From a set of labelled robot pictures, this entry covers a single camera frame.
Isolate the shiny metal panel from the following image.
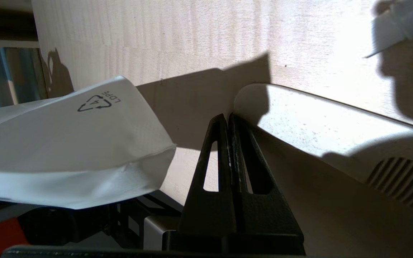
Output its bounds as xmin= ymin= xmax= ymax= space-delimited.
xmin=0 ymin=46 xmax=47 ymax=110

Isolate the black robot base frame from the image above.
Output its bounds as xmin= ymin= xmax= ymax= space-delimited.
xmin=0 ymin=190 xmax=182 ymax=251

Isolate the white printed plastic packet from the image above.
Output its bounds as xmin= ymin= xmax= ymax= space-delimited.
xmin=364 ymin=0 xmax=413 ymax=58

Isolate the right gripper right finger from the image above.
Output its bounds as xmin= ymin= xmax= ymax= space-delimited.
xmin=229 ymin=113 xmax=304 ymax=236

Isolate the white blue horse pouch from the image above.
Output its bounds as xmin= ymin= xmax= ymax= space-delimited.
xmin=0 ymin=75 xmax=177 ymax=210

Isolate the silver robot base box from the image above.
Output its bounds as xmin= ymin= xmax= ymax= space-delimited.
xmin=144 ymin=215 xmax=182 ymax=250

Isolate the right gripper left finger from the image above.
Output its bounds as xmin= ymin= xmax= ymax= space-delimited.
xmin=179 ymin=114 xmax=237 ymax=236

